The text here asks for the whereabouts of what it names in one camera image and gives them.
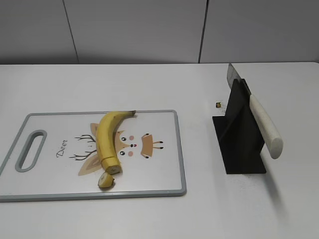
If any banana end tip piece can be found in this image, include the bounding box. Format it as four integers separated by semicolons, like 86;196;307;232
98;172;115;189

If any white deer cutting board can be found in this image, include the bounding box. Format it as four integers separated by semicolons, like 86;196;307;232
0;110;186;202

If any black knife stand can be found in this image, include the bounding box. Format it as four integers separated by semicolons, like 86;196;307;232
212;79;266;174

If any yellow banana main part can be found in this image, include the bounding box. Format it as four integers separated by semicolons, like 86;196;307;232
96;110;136;165

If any cut banana slice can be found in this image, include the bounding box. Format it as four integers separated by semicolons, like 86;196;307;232
101;156;122;175

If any white-handled kitchen knife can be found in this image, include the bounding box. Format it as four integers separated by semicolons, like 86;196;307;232
226;63;284;159

